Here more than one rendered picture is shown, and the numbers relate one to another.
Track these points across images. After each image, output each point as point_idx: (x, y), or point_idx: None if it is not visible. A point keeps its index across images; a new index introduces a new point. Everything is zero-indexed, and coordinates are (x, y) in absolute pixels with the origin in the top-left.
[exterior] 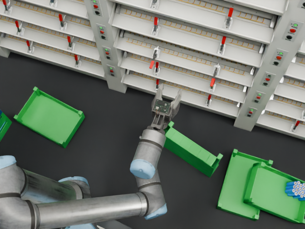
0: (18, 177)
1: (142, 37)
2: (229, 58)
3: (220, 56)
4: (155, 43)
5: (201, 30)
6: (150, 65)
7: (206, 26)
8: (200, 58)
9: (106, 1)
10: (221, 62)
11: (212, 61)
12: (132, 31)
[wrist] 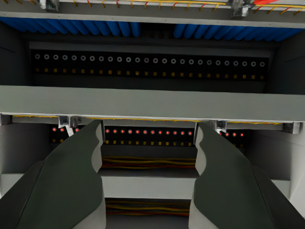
0: None
1: (274, 27)
2: (36, 113)
3: (59, 109)
4: (239, 23)
5: (124, 120)
6: (274, 1)
7: (110, 195)
8: (107, 15)
9: (292, 192)
10: (50, 15)
11: (74, 15)
12: (277, 121)
